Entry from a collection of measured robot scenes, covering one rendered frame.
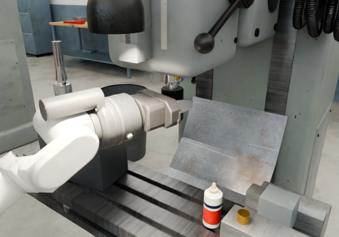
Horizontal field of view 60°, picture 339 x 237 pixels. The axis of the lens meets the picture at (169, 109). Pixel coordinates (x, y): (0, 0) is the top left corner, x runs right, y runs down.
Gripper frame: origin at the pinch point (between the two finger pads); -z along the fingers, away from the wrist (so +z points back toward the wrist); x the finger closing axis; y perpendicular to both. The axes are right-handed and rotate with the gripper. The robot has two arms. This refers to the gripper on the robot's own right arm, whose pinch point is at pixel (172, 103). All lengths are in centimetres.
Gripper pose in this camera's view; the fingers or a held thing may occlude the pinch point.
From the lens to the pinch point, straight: 62.4
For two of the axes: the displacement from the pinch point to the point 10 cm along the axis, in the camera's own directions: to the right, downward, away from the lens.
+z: -7.6, 2.4, -6.0
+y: 0.0, 9.3, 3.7
